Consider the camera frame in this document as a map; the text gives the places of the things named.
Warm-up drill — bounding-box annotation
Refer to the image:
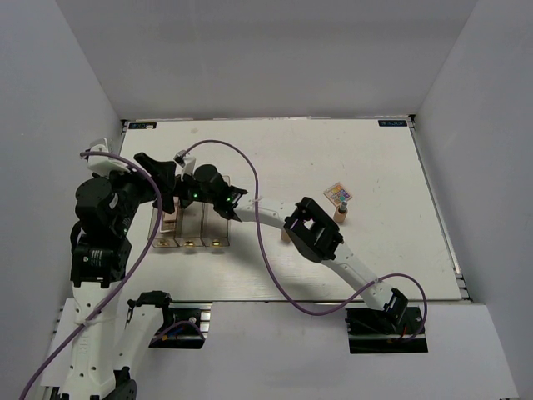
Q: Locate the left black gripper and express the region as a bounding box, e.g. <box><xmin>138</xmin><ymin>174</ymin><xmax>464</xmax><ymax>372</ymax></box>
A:
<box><xmin>97</xmin><ymin>152</ymin><xmax>176</xmax><ymax>233</ymax></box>

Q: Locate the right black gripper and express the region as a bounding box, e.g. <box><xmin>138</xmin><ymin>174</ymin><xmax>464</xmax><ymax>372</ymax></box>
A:
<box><xmin>153</xmin><ymin>166</ymin><xmax>217</xmax><ymax>214</ymax></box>

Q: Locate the pink blush palette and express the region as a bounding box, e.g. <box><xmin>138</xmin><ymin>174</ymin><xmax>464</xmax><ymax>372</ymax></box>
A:
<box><xmin>160</xmin><ymin>197</ymin><xmax>179</xmax><ymax>233</ymax></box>

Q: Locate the beige foundation bottle black cap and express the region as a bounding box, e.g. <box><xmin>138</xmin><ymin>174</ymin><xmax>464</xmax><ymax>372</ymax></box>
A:
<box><xmin>281</xmin><ymin>229</ymin><xmax>291</xmax><ymax>243</ymax></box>

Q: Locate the colourful square eyeshadow palette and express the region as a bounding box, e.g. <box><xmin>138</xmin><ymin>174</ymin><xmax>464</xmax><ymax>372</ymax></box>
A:
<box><xmin>323</xmin><ymin>182</ymin><xmax>353</xmax><ymax>207</ymax></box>

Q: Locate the beige foundation bottle silver cap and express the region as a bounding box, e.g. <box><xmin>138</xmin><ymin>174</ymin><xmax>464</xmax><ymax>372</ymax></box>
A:
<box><xmin>333</xmin><ymin>201</ymin><xmax>348</xmax><ymax>224</ymax></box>

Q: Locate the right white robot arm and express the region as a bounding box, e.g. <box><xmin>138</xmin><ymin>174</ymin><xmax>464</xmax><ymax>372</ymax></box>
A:
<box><xmin>174</xmin><ymin>158</ymin><xmax>408</xmax><ymax>333</ymax></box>

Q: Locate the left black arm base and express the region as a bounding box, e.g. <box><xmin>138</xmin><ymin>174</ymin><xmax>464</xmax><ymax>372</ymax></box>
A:
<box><xmin>149</xmin><ymin>302</ymin><xmax>212</xmax><ymax>350</ymax></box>

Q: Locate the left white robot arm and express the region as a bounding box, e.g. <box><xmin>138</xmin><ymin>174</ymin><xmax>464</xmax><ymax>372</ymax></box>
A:
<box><xmin>49</xmin><ymin>147</ymin><xmax>176</xmax><ymax>399</ymax></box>

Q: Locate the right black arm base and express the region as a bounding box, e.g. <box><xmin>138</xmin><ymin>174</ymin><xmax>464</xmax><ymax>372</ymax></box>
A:
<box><xmin>345</xmin><ymin>307</ymin><xmax>428</xmax><ymax>354</ymax></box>

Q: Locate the clear organizer left compartment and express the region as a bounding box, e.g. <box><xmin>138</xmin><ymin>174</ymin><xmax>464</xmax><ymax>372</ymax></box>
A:
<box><xmin>152</xmin><ymin>197</ymin><xmax>179</xmax><ymax>248</ymax></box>

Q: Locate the left blue logo sticker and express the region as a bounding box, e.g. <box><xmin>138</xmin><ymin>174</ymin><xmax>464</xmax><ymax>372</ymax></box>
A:
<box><xmin>128</xmin><ymin>122</ymin><xmax>157</xmax><ymax>130</ymax></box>

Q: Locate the blue logo sticker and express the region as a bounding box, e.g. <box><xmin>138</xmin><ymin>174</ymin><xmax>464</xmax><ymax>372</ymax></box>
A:
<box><xmin>378</xmin><ymin>119</ymin><xmax>408</xmax><ymax>128</ymax></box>
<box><xmin>128</xmin><ymin>122</ymin><xmax>157</xmax><ymax>130</ymax></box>

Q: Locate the right blue logo sticker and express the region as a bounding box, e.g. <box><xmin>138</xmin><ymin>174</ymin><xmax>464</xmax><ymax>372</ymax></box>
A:
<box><xmin>378</xmin><ymin>119</ymin><xmax>408</xmax><ymax>128</ymax></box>

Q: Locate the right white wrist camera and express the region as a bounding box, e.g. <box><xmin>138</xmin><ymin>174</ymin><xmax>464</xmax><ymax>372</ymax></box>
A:
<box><xmin>174</xmin><ymin>150</ymin><xmax>196</xmax><ymax>180</ymax></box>

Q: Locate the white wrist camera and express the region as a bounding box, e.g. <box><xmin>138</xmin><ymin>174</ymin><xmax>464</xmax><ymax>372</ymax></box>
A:
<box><xmin>174</xmin><ymin>150</ymin><xmax>196</xmax><ymax>180</ymax></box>
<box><xmin>86</xmin><ymin>137</ymin><xmax>128</xmax><ymax>177</ymax></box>

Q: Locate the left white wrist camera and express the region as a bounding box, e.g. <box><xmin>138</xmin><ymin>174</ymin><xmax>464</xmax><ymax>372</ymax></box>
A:
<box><xmin>86</xmin><ymin>137</ymin><xmax>128</xmax><ymax>177</ymax></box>

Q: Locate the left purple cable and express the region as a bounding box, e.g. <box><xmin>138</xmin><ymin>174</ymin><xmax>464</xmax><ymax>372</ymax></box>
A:
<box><xmin>16</xmin><ymin>150</ymin><xmax>207</xmax><ymax>397</ymax></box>

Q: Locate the purple cable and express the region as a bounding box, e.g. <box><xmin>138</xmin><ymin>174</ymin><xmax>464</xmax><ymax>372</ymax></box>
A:
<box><xmin>16</xmin><ymin>150</ymin><xmax>207</xmax><ymax>397</ymax></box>
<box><xmin>181</xmin><ymin>139</ymin><xmax>428</xmax><ymax>343</ymax></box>

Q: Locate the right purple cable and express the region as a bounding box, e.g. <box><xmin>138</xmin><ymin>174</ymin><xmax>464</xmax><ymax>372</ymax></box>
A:
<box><xmin>181</xmin><ymin>139</ymin><xmax>428</xmax><ymax>343</ymax></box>

